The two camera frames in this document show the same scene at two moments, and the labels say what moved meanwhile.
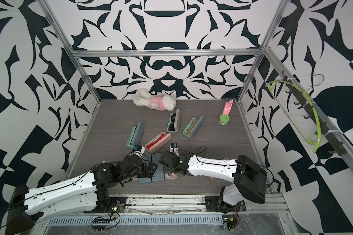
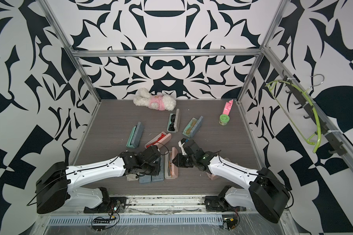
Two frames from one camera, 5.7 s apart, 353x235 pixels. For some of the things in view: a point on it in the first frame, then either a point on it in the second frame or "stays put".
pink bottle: [227, 107] stays put
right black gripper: [167, 172] -> [177, 161]
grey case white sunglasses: [159, 175] stays put
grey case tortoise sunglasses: [146, 158] stays put
